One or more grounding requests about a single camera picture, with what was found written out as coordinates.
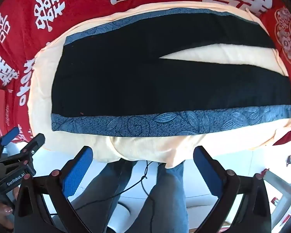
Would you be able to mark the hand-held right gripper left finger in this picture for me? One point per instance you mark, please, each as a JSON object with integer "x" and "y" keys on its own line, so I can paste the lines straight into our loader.
{"x": 77, "y": 172}

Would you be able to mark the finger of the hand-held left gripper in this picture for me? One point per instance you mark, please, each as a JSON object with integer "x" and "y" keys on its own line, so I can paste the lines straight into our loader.
{"x": 11, "y": 133}
{"x": 35, "y": 144}

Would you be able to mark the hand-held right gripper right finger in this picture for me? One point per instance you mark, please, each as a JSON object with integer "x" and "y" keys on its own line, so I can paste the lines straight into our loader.
{"x": 208, "y": 172}

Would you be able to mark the black pants with blue trim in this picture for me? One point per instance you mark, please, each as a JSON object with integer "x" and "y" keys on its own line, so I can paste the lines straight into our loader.
{"x": 135, "y": 82}

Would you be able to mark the person's left hand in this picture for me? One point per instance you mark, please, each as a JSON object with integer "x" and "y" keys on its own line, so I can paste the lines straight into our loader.
{"x": 0, "y": 213}

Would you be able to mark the red plastic bag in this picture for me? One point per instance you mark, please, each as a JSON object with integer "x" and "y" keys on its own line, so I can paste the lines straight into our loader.
{"x": 0, "y": 111}

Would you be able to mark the person's left leg in jeans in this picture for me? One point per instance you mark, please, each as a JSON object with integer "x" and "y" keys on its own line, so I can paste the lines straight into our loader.
{"x": 104, "y": 184}

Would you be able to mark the person's leg in jeans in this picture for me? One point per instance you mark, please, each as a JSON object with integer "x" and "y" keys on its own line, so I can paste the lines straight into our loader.
{"x": 165, "y": 194}
{"x": 104, "y": 184}

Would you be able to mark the person's right leg in jeans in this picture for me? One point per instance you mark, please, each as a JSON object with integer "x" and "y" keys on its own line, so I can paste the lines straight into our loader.
{"x": 165, "y": 194}

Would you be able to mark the person's legs in jeans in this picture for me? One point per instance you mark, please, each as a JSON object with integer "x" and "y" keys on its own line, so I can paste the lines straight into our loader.
{"x": 135, "y": 184}

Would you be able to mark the cream cloth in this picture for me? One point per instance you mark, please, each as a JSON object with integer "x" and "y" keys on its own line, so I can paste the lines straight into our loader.
{"x": 148, "y": 148}

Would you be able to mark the red printed blanket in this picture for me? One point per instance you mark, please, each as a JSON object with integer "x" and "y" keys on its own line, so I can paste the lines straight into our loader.
{"x": 75, "y": 9}

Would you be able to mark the red ornament-print pillow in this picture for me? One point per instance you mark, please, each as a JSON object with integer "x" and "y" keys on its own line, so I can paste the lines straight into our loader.
{"x": 285, "y": 34}

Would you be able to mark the metal frame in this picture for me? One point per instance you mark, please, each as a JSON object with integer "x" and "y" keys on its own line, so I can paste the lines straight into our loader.
{"x": 281, "y": 187}

